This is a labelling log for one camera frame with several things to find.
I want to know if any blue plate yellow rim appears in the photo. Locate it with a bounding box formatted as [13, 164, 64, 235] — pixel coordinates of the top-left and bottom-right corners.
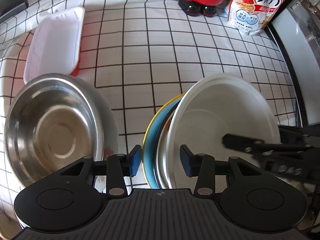
[142, 94, 187, 189]

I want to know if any cereal bag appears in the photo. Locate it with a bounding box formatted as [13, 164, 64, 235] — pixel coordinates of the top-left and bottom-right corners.
[225, 0, 304, 37]

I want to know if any white plastic tray red base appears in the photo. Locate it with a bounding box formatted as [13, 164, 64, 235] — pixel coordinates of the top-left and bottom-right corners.
[23, 6, 85, 84]

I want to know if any white floral bowl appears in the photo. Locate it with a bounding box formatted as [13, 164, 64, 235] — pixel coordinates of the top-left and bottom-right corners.
[166, 74, 282, 190]

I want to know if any white checked tablecloth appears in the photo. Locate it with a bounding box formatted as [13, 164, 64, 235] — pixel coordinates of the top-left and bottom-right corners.
[0, 0, 304, 230]

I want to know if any stainless steel bowl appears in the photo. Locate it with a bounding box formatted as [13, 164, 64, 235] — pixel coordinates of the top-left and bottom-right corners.
[4, 73, 119, 188]

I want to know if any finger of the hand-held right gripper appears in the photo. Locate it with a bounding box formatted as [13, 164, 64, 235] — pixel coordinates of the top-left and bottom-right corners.
[222, 134, 266, 159]

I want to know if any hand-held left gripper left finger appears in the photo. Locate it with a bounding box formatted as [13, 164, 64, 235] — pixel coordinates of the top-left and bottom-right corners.
[60, 144, 142, 197]

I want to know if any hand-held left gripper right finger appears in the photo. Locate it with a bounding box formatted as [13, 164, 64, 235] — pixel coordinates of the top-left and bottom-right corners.
[179, 144, 261, 197]

